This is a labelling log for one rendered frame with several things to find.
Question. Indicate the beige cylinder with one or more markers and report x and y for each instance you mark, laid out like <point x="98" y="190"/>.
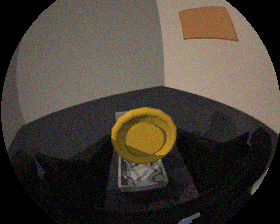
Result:
<point x="257" y="183"/>

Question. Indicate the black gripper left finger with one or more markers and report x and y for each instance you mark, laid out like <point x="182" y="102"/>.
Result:
<point x="87" y="170"/>

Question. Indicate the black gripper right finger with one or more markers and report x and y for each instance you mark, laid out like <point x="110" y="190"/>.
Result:
<point x="205" y="158"/>

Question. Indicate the yellow round plate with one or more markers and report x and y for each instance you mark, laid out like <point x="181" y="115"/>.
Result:
<point x="143" y="135"/>

